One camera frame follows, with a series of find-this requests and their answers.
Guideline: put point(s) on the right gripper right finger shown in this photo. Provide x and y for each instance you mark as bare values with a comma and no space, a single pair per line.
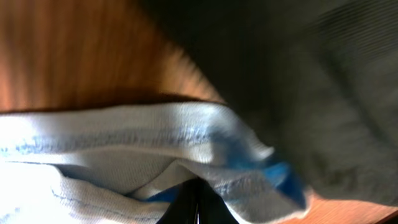
211,207

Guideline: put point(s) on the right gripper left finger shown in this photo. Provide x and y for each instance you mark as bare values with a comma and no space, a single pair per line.
184,209

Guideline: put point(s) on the light blue printed t-shirt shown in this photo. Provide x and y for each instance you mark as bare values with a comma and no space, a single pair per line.
126,165

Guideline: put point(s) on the black polo shirt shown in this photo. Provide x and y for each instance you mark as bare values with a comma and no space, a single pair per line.
315,79

